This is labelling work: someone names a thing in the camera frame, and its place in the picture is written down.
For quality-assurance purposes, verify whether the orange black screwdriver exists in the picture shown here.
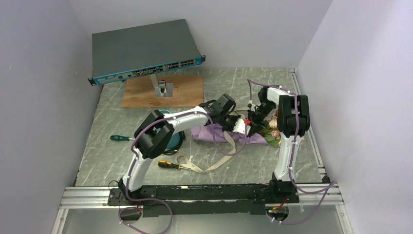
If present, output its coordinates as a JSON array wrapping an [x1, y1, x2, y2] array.
[[157, 160, 181, 170]]

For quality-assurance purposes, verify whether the beige ribbon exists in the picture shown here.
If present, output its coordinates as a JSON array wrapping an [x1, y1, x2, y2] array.
[[175, 110, 251, 173]]

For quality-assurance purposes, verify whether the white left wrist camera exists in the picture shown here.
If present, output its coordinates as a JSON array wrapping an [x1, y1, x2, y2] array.
[[232, 118, 251, 135]]

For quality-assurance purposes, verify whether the black coiled cable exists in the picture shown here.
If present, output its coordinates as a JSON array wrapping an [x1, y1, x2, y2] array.
[[161, 129, 187, 156]]

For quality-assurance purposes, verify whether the purple flower bouquet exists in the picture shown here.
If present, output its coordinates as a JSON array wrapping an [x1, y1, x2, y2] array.
[[190, 118, 282, 148]]

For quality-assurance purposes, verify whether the teal vase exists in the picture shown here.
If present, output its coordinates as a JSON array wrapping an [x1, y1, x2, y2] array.
[[160, 109, 181, 150]]

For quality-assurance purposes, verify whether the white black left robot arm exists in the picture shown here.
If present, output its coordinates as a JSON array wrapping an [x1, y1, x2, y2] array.
[[118, 94, 241, 205]]

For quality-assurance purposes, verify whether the brown wooden board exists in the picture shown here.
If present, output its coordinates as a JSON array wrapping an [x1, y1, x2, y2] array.
[[121, 75, 204, 108]]

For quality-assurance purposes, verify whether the grey metal stand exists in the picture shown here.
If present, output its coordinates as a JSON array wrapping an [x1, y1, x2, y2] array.
[[150, 74, 173, 98]]

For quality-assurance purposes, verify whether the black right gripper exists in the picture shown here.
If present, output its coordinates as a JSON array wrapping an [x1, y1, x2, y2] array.
[[246, 101, 276, 138]]

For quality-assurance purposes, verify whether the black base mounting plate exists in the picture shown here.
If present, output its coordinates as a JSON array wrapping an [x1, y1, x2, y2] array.
[[107, 181, 300, 217]]

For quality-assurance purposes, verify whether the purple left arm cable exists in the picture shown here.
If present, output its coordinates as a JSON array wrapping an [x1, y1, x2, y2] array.
[[117, 113, 250, 234]]

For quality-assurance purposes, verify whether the aluminium frame rail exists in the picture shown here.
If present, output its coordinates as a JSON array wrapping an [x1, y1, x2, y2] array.
[[52, 185, 354, 234]]

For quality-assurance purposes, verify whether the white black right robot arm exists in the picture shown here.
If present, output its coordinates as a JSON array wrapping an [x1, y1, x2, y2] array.
[[247, 86, 310, 182]]

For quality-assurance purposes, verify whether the green handled screwdriver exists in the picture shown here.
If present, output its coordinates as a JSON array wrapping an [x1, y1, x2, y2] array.
[[110, 135, 135, 141]]

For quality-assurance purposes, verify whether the grey teal network switch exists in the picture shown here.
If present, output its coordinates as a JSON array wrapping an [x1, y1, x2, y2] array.
[[88, 19, 206, 86]]

